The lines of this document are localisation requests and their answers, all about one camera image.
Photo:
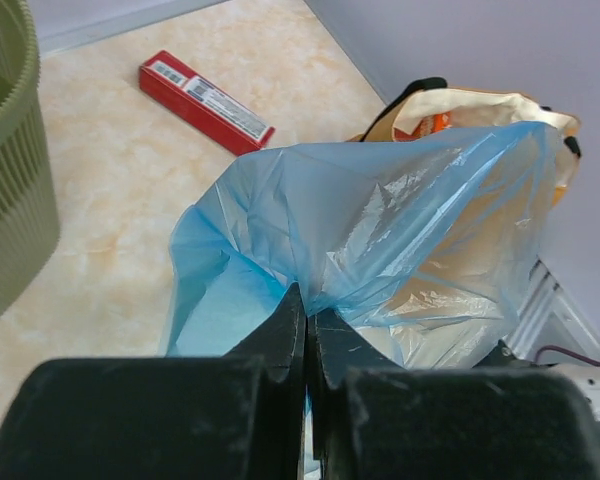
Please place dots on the blue plastic trash bag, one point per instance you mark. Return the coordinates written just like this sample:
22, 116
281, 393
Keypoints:
425, 248

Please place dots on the red rectangular carton box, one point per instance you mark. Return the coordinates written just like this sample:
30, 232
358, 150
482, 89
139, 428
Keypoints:
203, 105

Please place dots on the orange packet in tote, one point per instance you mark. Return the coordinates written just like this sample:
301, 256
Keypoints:
432, 124

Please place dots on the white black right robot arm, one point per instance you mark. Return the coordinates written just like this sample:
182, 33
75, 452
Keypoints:
580, 369

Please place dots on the yellow canvas tote bag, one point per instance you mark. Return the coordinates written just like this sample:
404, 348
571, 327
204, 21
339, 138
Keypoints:
475, 108

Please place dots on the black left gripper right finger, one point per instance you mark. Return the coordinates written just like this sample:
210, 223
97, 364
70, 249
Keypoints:
375, 420

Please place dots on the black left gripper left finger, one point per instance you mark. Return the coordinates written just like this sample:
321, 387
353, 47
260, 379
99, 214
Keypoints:
237, 416

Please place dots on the olive green plastic trash bin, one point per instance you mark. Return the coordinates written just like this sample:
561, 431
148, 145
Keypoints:
29, 218

